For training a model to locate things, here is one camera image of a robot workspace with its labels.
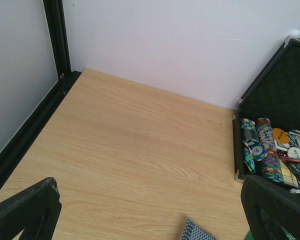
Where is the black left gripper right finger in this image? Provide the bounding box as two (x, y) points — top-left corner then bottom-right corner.
(240, 175), (300, 240)

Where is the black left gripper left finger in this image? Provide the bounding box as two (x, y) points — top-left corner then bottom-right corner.
(0, 177), (62, 240)

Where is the chip row in case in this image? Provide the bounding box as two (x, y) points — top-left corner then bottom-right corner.
(240, 118), (258, 174)
(256, 117), (284, 183)

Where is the round green poker mat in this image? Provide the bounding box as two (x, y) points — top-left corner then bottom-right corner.
(245, 230), (296, 240)

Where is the triangular all in button in case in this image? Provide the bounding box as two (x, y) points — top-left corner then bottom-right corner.
(280, 157), (300, 181)

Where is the loose grey blue chip in case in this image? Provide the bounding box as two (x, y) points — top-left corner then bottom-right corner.
(251, 144), (268, 162)

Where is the white dealer button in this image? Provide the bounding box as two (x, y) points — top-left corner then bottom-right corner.
(287, 147), (300, 160)

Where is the leftmost chip row in case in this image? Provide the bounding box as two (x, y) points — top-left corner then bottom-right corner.
(240, 118), (258, 174)

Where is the orange big blind button in case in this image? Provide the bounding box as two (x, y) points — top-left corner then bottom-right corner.
(272, 128), (290, 145)

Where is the black poker chip case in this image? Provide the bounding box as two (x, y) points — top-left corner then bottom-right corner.
(232, 36), (300, 189)

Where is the blue patterned card deck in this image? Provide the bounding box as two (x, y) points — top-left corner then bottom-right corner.
(180, 219), (216, 240)

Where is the black aluminium frame post left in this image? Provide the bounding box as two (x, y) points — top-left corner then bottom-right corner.
(0, 0), (82, 201)

